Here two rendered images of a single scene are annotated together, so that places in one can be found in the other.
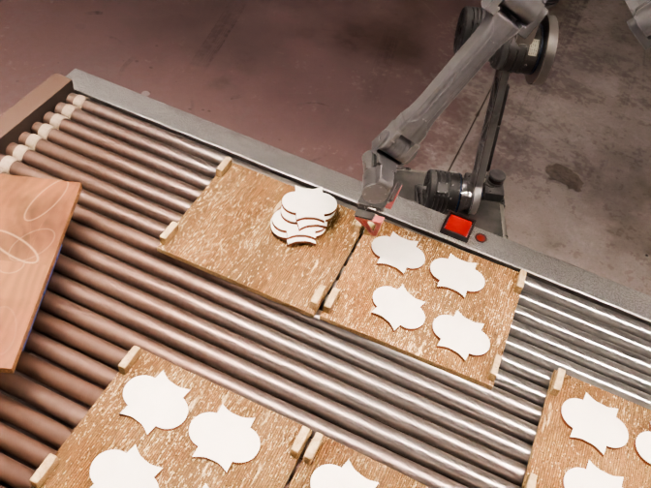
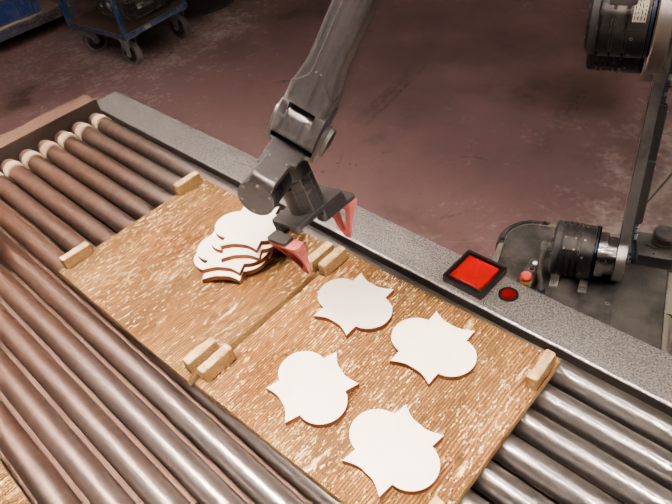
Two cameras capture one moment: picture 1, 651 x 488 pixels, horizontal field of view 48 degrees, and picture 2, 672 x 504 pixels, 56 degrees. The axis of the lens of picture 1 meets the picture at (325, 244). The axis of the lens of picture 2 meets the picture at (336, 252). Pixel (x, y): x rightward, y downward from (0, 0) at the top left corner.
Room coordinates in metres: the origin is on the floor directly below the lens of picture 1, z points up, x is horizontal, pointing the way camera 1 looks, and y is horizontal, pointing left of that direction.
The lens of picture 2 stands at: (0.61, -0.55, 1.69)
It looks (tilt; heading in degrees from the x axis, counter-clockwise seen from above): 42 degrees down; 34
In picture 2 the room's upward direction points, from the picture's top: 10 degrees counter-clockwise
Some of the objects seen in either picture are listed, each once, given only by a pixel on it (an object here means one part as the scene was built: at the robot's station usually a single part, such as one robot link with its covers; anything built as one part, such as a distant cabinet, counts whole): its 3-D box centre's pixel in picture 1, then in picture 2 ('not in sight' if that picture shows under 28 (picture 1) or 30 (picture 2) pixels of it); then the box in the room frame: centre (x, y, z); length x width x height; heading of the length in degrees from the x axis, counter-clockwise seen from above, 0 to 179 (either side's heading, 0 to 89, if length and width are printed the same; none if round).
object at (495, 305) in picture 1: (426, 295); (372, 374); (1.09, -0.26, 0.93); 0.41 x 0.35 x 0.02; 75
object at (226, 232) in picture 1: (266, 232); (196, 264); (1.19, 0.15, 0.93); 0.41 x 0.35 x 0.02; 74
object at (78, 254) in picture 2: (169, 233); (76, 255); (1.12, 0.37, 0.95); 0.06 x 0.02 x 0.03; 164
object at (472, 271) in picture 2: (457, 227); (474, 274); (1.34, -0.33, 0.92); 0.06 x 0.06 x 0.01; 73
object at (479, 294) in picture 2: (457, 226); (474, 274); (1.34, -0.33, 0.92); 0.08 x 0.08 x 0.02; 73
